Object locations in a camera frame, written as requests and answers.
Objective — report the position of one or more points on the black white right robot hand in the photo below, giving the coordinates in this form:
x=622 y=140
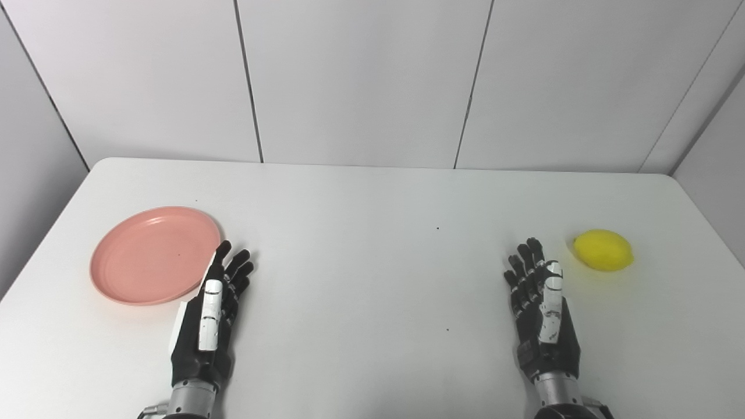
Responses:
x=547 y=355

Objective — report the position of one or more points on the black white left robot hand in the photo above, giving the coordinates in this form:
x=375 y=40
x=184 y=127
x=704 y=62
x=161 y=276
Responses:
x=195 y=349

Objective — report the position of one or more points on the pink round plate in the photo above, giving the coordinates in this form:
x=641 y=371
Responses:
x=151 y=256

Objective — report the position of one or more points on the yellow lemon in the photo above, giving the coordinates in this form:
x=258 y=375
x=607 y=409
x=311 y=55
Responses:
x=602 y=250

